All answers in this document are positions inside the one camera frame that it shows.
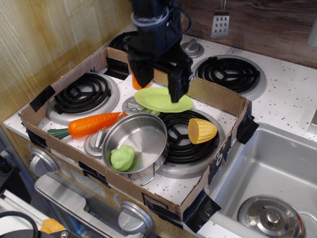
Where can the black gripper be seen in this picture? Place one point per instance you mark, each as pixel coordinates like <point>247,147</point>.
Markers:
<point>157,45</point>

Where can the stainless steel pan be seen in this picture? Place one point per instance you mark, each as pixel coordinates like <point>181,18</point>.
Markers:
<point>147,135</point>

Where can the green toy broccoli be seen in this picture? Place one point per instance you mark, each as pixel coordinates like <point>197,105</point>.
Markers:
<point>122,158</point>

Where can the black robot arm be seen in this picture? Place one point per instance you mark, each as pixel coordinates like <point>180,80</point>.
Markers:
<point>157,4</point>

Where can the silver stove knob near pan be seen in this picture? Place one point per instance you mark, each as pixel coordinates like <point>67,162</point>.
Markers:
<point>94,142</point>

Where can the light green toy plate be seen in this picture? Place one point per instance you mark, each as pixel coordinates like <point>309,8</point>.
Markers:
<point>158,99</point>

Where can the orange toy carrot tip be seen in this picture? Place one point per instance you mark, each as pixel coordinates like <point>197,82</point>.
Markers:
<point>136,85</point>

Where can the silver stove knob back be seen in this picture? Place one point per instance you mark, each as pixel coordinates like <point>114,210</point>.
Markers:
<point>193,49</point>

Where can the silver stove knob under plate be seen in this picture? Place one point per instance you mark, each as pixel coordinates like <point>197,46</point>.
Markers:
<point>131,107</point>

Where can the brown cardboard fence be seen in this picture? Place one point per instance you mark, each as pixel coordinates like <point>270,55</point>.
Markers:
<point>167,211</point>

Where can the back left black burner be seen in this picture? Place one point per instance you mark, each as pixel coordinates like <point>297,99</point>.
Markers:
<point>118,41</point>

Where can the black burner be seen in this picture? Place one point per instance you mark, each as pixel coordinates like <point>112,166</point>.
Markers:
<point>186,160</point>
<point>91,94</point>
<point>236,73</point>
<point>118,41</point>

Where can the yellow toy corn cob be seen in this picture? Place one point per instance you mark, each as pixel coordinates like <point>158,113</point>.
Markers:
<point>201,131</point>

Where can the front left black burner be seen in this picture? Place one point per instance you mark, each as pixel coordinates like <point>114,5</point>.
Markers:
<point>91,94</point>

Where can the hanging silver slotted spatula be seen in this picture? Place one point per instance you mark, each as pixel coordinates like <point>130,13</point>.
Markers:
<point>220,23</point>

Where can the back right black burner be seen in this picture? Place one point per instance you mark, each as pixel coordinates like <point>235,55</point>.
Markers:
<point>236,73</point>

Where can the front right black burner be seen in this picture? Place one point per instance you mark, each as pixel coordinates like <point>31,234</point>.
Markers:
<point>186,160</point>

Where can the orange toy carrot with leaves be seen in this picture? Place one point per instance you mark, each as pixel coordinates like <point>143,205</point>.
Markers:
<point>88,125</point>

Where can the silver toy sink basin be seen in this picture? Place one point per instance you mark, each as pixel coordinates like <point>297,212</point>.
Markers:
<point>274,163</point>

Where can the silver oven knob right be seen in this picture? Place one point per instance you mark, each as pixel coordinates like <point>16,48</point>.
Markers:
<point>133,219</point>

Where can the silver oven knob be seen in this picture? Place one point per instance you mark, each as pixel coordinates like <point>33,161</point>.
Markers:
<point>42,163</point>
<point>133,219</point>

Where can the silver oven knob left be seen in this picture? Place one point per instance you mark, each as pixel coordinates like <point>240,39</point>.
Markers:
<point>42,163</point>

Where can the silver pot lid in sink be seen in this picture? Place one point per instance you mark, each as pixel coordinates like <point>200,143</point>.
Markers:
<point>272,217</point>

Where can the yellow sponge piece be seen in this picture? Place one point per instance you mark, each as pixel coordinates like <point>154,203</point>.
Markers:
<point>50,226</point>

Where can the silver oven door handle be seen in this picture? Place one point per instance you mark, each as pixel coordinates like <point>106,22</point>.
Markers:
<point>91,217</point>

